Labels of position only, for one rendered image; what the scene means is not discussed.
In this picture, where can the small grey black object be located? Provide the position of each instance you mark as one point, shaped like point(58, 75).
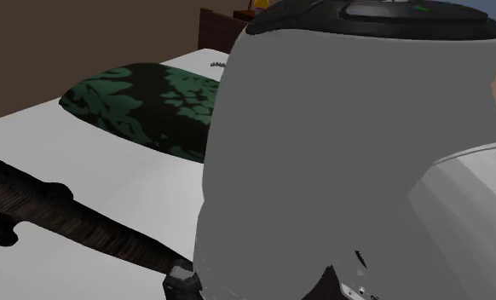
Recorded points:
point(182, 280)

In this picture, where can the white bed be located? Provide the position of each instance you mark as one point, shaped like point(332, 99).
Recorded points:
point(90, 166)

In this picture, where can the dark brown long animal figure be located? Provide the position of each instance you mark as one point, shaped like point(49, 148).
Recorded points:
point(65, 216)

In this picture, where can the dark wooden nightstand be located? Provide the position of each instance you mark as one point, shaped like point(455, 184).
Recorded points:
point(217, 33)

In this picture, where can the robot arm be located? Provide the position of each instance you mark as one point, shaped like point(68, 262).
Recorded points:
point(314, 145)

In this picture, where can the green patterned dark pillow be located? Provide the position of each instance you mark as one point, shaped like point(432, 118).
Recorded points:
point(148, 108)

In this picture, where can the small grey toothed object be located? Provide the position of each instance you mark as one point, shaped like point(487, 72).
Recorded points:
point(218, 64)

